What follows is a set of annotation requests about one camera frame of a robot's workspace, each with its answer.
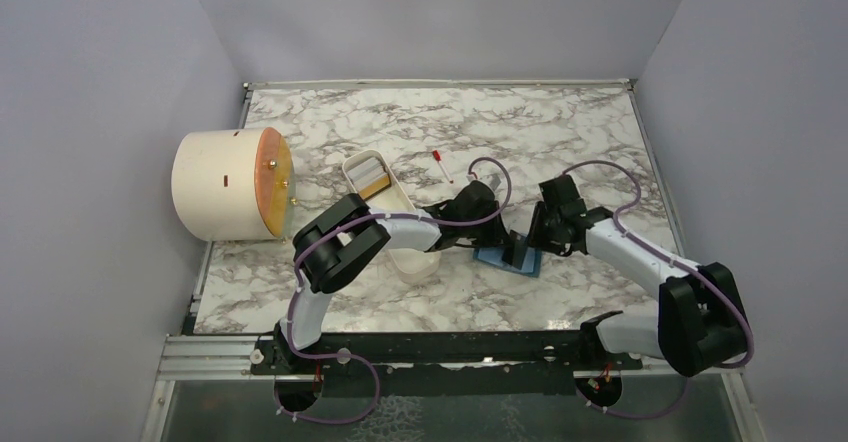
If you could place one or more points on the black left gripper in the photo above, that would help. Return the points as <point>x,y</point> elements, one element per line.
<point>496,236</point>

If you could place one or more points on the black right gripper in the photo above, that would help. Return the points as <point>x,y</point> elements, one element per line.
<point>536,237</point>

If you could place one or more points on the blue leather card holder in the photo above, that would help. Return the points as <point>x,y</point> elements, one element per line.
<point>492,256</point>

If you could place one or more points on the black credit card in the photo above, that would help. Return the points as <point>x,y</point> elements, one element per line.
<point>515,251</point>

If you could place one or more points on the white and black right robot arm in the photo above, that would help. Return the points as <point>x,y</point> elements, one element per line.
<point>700,321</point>

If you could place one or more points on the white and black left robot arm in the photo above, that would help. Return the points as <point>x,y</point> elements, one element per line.
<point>333,249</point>

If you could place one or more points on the stack of cards in tray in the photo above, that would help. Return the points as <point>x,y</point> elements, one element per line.
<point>369,177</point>

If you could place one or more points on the small red white pen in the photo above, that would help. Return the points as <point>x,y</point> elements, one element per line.
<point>439,160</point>

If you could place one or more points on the white oblong plastic tray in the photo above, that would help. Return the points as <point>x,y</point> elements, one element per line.
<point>411,237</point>

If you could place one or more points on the cream cylinder with orange disc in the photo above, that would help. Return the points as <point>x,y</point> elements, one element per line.
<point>233,185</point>

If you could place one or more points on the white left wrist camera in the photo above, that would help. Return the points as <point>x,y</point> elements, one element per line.
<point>495,182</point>

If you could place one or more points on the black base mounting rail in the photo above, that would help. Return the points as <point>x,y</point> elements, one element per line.
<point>347,365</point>

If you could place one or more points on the aluminium frame rail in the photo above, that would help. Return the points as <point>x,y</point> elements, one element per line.
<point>204,390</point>

